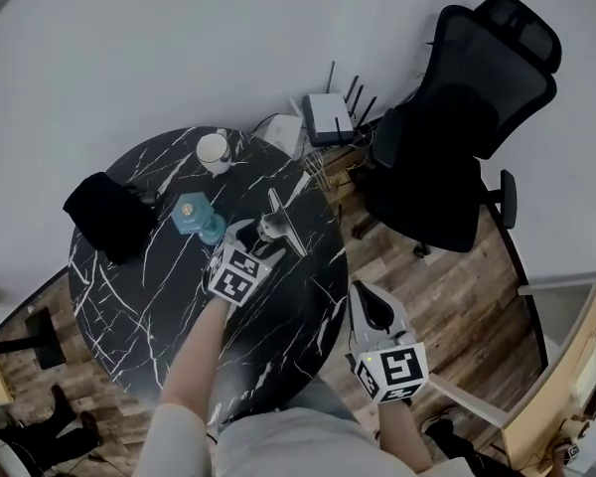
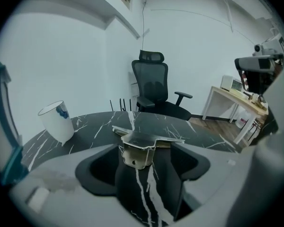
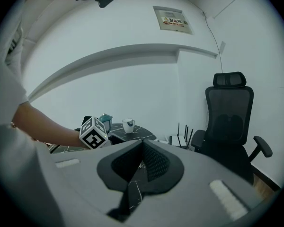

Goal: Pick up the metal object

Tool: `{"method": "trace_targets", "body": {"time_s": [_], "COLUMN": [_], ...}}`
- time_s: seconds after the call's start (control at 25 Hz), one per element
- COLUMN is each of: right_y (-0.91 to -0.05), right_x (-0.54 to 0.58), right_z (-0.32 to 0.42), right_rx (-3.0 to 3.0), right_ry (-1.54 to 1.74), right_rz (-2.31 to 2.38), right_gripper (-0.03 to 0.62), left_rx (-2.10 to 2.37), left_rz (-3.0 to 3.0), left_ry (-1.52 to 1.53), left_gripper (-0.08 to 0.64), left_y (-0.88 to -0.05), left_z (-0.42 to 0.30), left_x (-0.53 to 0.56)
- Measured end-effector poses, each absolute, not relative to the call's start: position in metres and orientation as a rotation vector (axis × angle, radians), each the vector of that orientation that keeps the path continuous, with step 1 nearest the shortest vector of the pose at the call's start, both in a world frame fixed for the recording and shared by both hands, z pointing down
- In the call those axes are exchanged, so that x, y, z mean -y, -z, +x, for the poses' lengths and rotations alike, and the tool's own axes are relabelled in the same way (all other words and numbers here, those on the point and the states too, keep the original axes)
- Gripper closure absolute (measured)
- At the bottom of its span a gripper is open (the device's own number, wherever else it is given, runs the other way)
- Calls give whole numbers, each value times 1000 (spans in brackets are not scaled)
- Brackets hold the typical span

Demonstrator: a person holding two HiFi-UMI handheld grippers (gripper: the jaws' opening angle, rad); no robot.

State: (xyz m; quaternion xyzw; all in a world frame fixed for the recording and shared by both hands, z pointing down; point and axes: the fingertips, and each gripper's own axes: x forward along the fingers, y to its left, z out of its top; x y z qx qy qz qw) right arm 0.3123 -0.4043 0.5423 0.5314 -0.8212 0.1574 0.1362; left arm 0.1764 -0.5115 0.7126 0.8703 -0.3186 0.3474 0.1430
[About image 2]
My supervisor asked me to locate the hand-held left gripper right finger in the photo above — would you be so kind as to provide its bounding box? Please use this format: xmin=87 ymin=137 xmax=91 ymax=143
xmin=170 ymin=143 xmax=252 ymax=222

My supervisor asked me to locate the black mesh office chair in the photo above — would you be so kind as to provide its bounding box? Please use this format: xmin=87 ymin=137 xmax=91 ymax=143
xmin=131 ymin=49 xmax=193 ymax=122

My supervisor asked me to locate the black router with antennas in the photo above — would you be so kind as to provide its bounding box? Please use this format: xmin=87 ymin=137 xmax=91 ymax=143
xmin=108 ymin=97 xmax=133 ymax=113

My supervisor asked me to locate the white cup with blue print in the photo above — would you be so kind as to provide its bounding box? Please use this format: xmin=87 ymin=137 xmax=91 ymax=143
xmin=37 ymin=100 xmax=75 ymax=144

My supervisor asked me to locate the white toaster oven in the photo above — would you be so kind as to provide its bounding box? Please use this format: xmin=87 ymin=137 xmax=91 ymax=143
xmin=220 ymin=75 xmax=243 ymax=92

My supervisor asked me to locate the person's gray shirt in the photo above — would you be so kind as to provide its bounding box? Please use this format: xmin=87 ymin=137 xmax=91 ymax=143
xmin=231 ymin=65 xmax=284 ymax=227

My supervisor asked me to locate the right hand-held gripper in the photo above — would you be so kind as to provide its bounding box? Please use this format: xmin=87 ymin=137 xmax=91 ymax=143
xmin=234 ymin=35 xmax=284 ymax=94

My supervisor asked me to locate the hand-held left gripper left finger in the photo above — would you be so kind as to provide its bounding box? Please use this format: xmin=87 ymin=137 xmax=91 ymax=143
xmin=10 ymin=143 xmax=145 ymax=227

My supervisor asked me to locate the light wooden desk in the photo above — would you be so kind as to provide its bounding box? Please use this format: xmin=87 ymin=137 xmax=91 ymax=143
xmin=201 ymin=86 xmax=269 ymax=145

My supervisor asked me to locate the thin wall cable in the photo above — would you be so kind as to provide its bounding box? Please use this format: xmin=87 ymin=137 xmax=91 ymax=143
xmin=141 ymin=0 xmax=150 ymax=51

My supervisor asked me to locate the round black marble table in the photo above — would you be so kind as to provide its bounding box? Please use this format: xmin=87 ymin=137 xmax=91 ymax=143
xmin=21 ymin=111 xmax=242 ymax=227

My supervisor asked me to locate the white plastic jug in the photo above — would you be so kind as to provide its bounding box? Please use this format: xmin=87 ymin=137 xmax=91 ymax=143
xmin=236 ymin=111 xmax=251 ymax=129

